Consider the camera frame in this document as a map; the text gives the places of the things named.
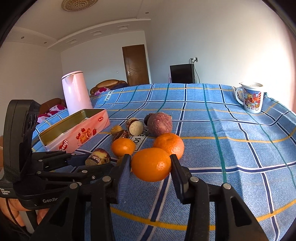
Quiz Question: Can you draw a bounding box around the pink electric kettle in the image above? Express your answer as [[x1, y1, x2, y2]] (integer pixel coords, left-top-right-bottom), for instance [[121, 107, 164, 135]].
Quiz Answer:
[[62, 71, 93, 115]]

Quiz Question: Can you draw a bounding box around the colourful printed ceramic mug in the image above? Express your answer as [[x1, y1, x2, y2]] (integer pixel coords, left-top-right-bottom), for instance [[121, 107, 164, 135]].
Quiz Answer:
[[235, 83, 264, 114]]

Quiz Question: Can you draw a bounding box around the brown leather sofa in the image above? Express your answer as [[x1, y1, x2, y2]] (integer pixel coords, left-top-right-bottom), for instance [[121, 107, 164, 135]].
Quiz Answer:
[[39, 98, 67, 116]]

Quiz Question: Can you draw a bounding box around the purple sweet potato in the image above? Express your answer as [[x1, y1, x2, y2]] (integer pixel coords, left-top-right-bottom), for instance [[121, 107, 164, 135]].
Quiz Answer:
[[147, 112, 173, 137]]

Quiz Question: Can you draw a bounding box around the round ceiling lamp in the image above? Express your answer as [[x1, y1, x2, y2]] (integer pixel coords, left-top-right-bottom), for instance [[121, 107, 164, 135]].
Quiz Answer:
[[61, 0, 98, 11]]

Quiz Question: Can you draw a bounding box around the striped cake roll slice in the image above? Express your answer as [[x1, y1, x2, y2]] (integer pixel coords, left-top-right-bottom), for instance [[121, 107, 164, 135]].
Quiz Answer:
[[85, 148, 111, 166]]

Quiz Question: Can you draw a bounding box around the pink floral cushion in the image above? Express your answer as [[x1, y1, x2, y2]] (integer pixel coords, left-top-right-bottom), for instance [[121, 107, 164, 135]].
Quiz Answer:
[[37, 104, 66, 123]]

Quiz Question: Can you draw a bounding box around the brown leather armchair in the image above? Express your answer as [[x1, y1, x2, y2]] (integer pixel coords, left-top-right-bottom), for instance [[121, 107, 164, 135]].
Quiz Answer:
[[90, 79, 127, 95]]

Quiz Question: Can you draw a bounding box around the black television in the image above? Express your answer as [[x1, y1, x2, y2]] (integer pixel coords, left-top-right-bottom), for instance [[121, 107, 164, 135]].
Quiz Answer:
[[170, 63, 195, 84]]

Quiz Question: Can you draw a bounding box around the large front orange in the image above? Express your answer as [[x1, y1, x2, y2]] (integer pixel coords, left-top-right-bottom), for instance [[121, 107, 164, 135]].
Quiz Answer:
[[132, 148, 171, 182]]

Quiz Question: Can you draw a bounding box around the small orange tangerine left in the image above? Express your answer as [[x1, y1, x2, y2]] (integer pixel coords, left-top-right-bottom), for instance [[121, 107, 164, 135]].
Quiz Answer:
[[111, 138, 136, 158]]

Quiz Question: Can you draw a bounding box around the orange tangerine right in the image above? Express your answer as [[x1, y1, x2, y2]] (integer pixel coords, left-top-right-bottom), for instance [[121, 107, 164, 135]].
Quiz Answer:
[[153, 133, 185, 159]]

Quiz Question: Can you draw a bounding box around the left hand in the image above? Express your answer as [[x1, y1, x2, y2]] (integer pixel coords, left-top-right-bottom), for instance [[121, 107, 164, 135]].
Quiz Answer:
[[0, 196, 50, 227]]

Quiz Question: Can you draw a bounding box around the blue plaid tablecloth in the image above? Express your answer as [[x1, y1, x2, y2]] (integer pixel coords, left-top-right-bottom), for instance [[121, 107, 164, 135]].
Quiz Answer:
[[32, 83, 296, 241]]

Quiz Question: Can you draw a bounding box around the dark brown striped pastry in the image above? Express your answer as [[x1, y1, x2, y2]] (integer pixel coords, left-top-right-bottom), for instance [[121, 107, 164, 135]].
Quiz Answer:
[[112, 130, 130, 142]]

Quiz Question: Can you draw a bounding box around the pink biscuit tin box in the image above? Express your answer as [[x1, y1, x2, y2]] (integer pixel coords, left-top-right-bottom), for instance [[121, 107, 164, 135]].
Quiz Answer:
[[39, 109, 110, 153]]

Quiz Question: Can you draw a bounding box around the brown wooden door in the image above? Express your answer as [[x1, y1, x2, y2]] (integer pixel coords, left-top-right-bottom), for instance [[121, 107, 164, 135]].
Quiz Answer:
[[122, 44, 149, 86]]

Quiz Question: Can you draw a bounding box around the small brown round fruit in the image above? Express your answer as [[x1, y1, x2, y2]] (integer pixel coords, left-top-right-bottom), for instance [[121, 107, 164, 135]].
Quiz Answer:
[[110, 125, 122, 136]]

